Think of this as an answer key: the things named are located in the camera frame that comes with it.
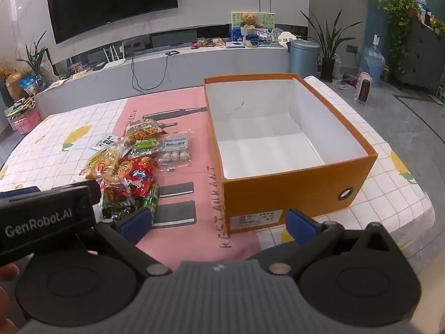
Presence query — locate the pink heater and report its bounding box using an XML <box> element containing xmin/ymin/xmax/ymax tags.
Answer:
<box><xmin>353</xmin><ymin>72</ymin><xmax>373</xmax><ymax>104</ymax></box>

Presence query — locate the orange cardboard box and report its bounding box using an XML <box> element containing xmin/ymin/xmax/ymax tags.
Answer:
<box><xmin>203</xmin><ymin>74</ymin><xmax>378</xmax><ymax>234</ymax></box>

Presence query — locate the blue-grey trash can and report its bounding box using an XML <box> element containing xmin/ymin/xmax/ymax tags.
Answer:
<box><xmin>288</xmin><ymin>39</ymin><xmax>321</xmax><ymax>79</ymax></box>

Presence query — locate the long-leaf potted plant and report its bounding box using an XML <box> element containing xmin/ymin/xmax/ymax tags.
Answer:
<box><xmin>16</xmin><ymin>30</ymin><xmax>49</xmax><ymax>77</ymax></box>

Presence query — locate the red snack packet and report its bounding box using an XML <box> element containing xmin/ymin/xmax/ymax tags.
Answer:
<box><xmin>120</xmin><ymin>156</ymin><xmax>157</xmax><ymax>199</ymax></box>

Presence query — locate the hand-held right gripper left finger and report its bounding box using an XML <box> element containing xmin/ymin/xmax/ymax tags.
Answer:
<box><xmin>87</xmin><ymin>207</ymin><xmax>173</xmax><ymax>276</ymax></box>

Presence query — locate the white router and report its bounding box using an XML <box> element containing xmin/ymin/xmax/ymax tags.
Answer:
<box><xmin>92</xmin><ymin>43</ymin><xmax>127</xmax><ymax>72</ymax></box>

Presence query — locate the green picture card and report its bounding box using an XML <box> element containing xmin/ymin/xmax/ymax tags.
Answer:
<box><xmin>231</xmin><ymin>11</ymin><xmax>276</xmax><ymax>37</ymax></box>

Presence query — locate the person's left hand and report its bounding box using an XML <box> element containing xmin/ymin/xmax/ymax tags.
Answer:
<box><xmin>0</xmin><ymin>262</ymin><xmax>21</xmax><ymax>334</ymax></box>

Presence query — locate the dark brown snack packet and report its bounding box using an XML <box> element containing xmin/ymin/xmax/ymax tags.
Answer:
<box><xmin>101</xmin><ymin>181</ymin><xmax>134</xmax><ymax>220</ymax></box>

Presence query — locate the potted plant in black pot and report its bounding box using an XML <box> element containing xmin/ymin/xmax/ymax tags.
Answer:
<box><xmin>301</xmin><ymin>9</ymin><xmax>362</xmax><ymax>83</ymax></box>

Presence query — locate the dark grey cabinet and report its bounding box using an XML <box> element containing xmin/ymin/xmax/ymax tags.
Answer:
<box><xmin>393</xmin><ymin>17</ymin><xmax>445</xmax><ymax>94</ymax></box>

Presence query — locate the white black-print snack packet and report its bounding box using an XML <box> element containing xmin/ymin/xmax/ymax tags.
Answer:
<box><xmin>91</xmin><ymin>134</ymin><xmax>119</xmax><ymax>152</ymax></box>

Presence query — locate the stack of yellow black packets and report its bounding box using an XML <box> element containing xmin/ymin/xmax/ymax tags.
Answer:
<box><xmin>5</xmin><ymin>97</ymin><xmax>35</xmax><ymax>115</ymax></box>

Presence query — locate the black television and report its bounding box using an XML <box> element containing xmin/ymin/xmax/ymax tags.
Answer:
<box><xmin>45</xmin><ymin>0</ymin><xmax>179</xmax><ymax>45</ymax></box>

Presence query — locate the pink box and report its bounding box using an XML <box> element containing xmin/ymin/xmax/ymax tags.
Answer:
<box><xmin>7</xmin><ymin>109</ymin><xmax>42</xmax><ymax>134</ymax></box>

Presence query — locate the brown nut snack packet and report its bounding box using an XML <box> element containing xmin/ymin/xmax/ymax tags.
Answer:
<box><xmin>81</xmin><ymin>146</ymin><xmax>122</xmax><ymax>181</ymax></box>

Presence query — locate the blue water bottle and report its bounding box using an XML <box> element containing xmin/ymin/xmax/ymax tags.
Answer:
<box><xmin>360</xmin><ymin>45</ymin><xmax>386</xmax><ymax>84</ymax></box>

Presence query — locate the blue packet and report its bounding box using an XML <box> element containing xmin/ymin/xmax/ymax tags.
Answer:
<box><xmin>19</xmin><ymin>75</ymin><xmax>46</xmax><ymax>94</ymax></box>

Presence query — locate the white and blue jar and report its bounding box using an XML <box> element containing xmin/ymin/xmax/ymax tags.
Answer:
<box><xmin>242</xmin><ymin>28</ymin><xmax>261</xmax><ymax>47</ymax></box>

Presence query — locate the golden vase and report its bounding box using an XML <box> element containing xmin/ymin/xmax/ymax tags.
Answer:
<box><xmin>5</xmin><ymin>71</ymin><xmax>30</xmax><ymax>101</ymax></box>

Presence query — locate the black cable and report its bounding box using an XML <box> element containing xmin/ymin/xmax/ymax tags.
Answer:
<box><xmin>130</xmin><ymin>50</ymin><xmax>181</xmax><ymax>91</ymax></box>

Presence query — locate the trailing green plant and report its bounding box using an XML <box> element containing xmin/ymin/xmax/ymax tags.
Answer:
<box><xmin>377</xmin><ymin>0</ymin><xmax>421</xmax><ymax>73</ymax></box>

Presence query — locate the clear packet of white balls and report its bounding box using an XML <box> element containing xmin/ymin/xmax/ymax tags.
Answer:
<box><xmin>158</xmin><ymin>134</ymin><xmax>193</xmax><ymax>172</ymax></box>

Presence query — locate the green snack packet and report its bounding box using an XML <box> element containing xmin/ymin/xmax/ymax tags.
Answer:
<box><xmin>128</xmin><ymin>139</ymin><xmax>162</xmax><ymax>159</ymax></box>

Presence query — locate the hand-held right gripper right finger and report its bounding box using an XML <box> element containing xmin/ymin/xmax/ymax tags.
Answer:
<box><xmin>268</xmin><ymin>209</ymin><xmax>400</xmax><ymax>276</ymax></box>

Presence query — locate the pile of wrapped sweets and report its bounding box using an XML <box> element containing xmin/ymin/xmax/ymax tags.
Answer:
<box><xmin>191</xmin><ymin>36</ymin><xmax>226</xmax><ymax>48</ymax></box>

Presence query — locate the brown teddy bear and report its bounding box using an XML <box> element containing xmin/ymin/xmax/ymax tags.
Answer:
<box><xmin>240</xmin><ymin>12</ymin><xmax>265</xmax><ymax>29</ymax></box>

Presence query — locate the yellow noodle snack packet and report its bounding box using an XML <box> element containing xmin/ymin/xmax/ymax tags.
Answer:
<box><xmin>125</xmin><ymin>119</ymin><xmax>163</xmax><ymax>143</ymax></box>

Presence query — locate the grey television console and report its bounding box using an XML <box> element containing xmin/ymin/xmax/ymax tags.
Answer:
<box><xmin>35</xmin><ymin>30</ymin><xmax>308</xmax><ymax>121</ymax></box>

